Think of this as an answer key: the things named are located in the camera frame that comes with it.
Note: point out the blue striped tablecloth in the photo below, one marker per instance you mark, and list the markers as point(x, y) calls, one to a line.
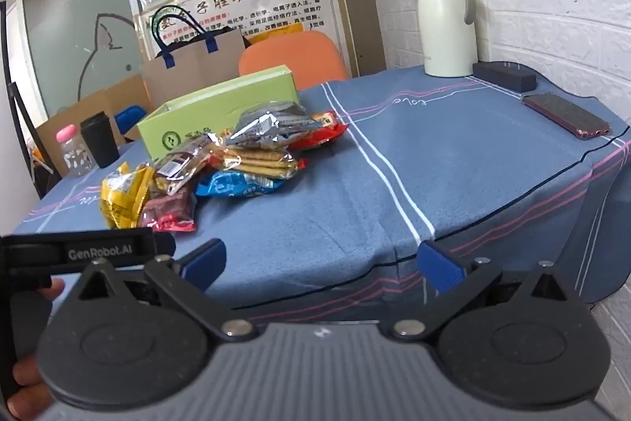
point(443, 154)

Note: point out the frosted glass panel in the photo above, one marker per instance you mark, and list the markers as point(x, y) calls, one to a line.
point(59, 31)

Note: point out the white thermos jug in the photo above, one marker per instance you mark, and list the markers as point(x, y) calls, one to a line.
point(443, 26)

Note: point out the green cardboard box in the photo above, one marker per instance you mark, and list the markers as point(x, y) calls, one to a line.
point(222, 105)

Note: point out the clear cracker packet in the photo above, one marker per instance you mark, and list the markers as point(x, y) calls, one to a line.
point(256, 162)

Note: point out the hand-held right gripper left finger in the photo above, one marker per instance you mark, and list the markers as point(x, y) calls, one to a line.
point(204, 256)

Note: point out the blue chair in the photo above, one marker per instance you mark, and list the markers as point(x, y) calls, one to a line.
point(130, 115)

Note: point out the brown paper bag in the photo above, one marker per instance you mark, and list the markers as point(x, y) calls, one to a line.
point(192, 66)

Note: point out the silver snack packet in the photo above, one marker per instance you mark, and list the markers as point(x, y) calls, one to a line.
point(271, 125)

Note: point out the black metal stand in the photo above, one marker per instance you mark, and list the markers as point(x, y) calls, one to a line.
point(12, 100)

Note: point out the clear bottle with pink lid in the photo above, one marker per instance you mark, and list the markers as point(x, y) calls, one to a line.
point(74, 154)

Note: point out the clear brown snack packet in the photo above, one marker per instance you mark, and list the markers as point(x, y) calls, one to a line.
point(180, 162)

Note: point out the yellow snack packet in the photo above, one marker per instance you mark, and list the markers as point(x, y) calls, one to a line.
point(123, 194)

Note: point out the blue snack packet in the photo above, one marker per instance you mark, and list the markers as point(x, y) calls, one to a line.
point(231, 184)

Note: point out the brown cardboard box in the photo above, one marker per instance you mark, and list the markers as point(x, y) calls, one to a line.
point(113, 93)

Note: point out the orange chair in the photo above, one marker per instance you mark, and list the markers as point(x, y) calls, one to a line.
point(296, 53)

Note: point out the smartphone in pink case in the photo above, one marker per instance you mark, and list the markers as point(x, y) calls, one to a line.
point(567, 115)

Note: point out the person's left hand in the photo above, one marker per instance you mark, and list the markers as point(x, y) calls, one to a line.
point(27, 384)

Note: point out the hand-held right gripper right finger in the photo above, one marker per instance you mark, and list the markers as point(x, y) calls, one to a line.
point(439, 265)

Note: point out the black case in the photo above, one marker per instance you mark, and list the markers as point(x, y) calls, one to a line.
point(503, 75)

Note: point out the dark red snack packet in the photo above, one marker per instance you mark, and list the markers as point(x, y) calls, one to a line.
point(167, 209)

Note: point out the black cup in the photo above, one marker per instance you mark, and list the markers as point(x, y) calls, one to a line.
point(98, 142)

